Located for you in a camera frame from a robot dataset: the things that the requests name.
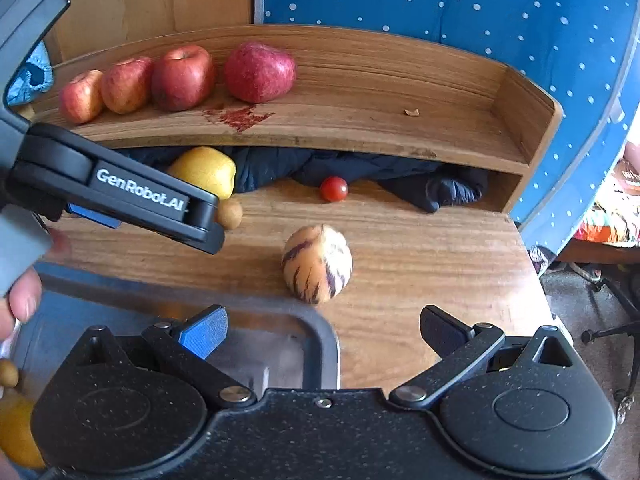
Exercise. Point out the metal baking tray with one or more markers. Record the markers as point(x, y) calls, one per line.
point(272, 342)

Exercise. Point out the yellow pear back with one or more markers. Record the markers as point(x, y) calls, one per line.
point(206, 168)

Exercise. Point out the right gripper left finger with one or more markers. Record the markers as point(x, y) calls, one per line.
point(182, 350)

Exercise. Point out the blue dotted panel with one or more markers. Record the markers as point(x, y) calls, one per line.
point(584, 53)

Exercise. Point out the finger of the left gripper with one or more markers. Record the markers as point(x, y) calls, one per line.
point(56, 168)
point(94, 216)

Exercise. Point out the round red apple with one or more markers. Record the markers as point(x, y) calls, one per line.
point(183, 78)

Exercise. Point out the pale red apple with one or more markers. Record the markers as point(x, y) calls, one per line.
point(126, 85)

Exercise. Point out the red cherry tomato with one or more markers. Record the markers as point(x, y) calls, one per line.
point(333, 189)

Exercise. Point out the colourful patterned cloth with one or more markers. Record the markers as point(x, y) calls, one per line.
point(613, 219)

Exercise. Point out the yellow pear front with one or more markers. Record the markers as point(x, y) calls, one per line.
point(17, 442)

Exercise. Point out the person's left hand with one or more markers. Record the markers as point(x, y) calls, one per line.
point(21, 302)

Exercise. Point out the yellow pear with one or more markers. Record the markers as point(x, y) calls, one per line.
point(17, 442)
point(206, 168)

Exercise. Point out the leftmost pale apple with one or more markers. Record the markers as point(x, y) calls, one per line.
point(80, 100)

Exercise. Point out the dark blue jacket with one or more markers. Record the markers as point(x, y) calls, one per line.
point(425, 184)

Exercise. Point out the brown kiwi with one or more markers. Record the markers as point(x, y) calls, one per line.
point(9, 374)
point(229, 213)

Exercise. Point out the dark red apple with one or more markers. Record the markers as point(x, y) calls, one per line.
point(257, 73)

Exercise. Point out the wooden curved shelf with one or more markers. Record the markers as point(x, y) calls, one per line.
point(355, 91)

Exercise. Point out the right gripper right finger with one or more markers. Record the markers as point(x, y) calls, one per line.
point(464, 351)

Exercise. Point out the light blue coat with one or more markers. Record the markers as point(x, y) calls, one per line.
point(34, 78)

